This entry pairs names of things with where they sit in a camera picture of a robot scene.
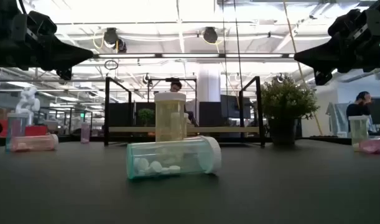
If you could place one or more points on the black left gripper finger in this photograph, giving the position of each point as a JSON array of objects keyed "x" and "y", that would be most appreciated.
[
  {"x": 65, "y": 63},
  {"x": 62, "y": 48}
]

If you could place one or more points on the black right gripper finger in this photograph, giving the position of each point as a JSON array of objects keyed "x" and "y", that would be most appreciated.
[
  {"x": 320, "y": 65},
  {"x": 323, "y": 49}
]

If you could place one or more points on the pink pill bottle white cap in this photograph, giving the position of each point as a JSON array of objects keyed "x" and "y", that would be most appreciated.
[
  {"x": 85, "y": 133},
  {"x": 376, "y": 145}
]

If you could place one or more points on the yellow pill bottle white cap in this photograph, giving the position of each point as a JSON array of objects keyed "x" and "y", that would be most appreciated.
[
  {"x": 186, "y": 121},
  {"x": 358, "y": 130},
  {"x": 164, "y": 118}
]

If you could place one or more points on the teal pill bottle white cap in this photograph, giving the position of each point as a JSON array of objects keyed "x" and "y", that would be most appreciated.
[
  {"x": 17, "y": 124},
  {"x": 177, "y": 155}
]

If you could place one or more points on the orange pill bottle white cap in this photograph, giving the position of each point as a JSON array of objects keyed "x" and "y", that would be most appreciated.
[{"x": 34, "y": 143}]

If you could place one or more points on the potted green plant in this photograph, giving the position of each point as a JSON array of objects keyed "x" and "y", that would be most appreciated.
[{"x": 286, "y": 99}]

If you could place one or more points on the white humanoid robot figure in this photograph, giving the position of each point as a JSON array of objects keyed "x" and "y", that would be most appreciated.
[{"x": 28, "y": 99}]

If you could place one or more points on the grey draped cloth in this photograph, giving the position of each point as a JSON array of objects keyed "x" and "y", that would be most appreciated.
[{"x": 336, "y": 118}]

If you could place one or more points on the person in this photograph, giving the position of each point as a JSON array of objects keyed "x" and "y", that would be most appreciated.
[
  {"x": 357, "y": 109},
  {"x": 176, "y": 86}
]

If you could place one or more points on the red storage crates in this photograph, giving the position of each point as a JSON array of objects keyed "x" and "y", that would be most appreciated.
[{"x": 37, "y": 130}]

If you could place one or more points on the black partition panel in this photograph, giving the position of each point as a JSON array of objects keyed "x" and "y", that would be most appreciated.
[
  {"x": 210, "y": 115},
  {"x": 121, "y": 115}
]

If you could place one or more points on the small green plant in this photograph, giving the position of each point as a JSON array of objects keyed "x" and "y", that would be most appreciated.
[{"x": 145, "y": 115}]

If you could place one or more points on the long ceiling light bar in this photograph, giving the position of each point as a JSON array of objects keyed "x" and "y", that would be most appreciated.
[{"x": 189, "y": 55}]

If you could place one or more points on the black metal frame rig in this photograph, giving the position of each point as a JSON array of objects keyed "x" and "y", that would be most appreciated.
[{"x": 172, "y": 79}]

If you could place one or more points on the wooden shelf black metal frame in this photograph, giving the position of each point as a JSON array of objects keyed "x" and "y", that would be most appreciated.
[{"x": 227, "y": 129}]

